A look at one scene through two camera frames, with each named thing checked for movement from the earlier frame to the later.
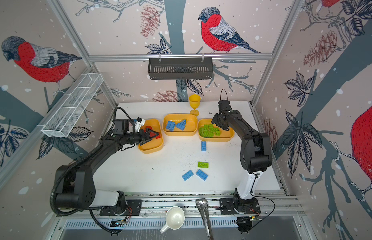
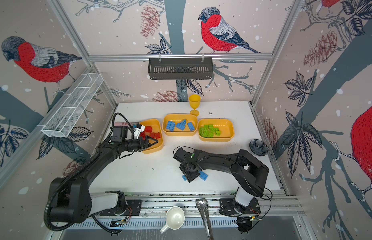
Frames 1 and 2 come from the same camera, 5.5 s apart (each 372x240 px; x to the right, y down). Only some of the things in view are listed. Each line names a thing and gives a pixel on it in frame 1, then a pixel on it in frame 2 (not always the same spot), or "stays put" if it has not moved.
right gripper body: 217,119 to 188,173
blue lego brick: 202,175 stays put
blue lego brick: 203,146 to 191,126
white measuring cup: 175,219 stays put
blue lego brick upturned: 170,125 stays put
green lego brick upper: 205,131 stays put
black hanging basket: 164,68 stays put
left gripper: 143,139 to 146,142
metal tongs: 203,205 stays put
